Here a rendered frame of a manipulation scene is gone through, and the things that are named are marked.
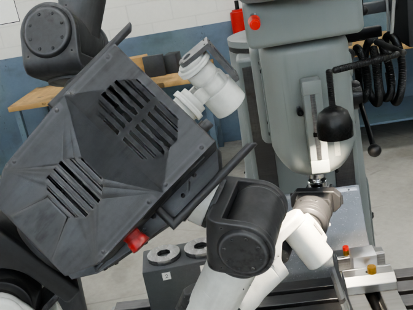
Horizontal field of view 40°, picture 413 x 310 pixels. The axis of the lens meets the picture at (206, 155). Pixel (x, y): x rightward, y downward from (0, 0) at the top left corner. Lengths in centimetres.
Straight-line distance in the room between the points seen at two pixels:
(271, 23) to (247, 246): 50
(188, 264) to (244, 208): 60
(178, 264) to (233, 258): 61
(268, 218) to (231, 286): 16
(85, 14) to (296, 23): 43
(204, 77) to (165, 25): 463
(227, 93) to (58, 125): 31
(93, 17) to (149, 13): 460
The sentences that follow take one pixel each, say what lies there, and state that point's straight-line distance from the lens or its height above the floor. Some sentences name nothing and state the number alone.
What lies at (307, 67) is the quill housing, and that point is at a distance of 124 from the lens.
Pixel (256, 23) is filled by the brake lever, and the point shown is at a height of 170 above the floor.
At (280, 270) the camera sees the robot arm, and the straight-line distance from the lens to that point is 118.
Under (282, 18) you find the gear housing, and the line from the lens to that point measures 118.
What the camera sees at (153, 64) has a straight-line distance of 512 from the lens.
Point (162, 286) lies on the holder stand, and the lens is 151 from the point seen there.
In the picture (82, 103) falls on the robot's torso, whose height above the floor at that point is 167.
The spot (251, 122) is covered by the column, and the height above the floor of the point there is 133.
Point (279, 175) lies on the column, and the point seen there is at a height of 114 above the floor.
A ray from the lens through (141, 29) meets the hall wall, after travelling 562.
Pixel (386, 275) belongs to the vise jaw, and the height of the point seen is 102.
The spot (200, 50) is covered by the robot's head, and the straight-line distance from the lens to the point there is 95.
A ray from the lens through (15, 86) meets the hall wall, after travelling 607.
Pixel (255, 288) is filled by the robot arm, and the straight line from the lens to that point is 116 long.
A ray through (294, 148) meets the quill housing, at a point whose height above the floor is 139.
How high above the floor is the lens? 183
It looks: 19 degrees down
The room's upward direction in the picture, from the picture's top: 10 degrees counter-clockwise
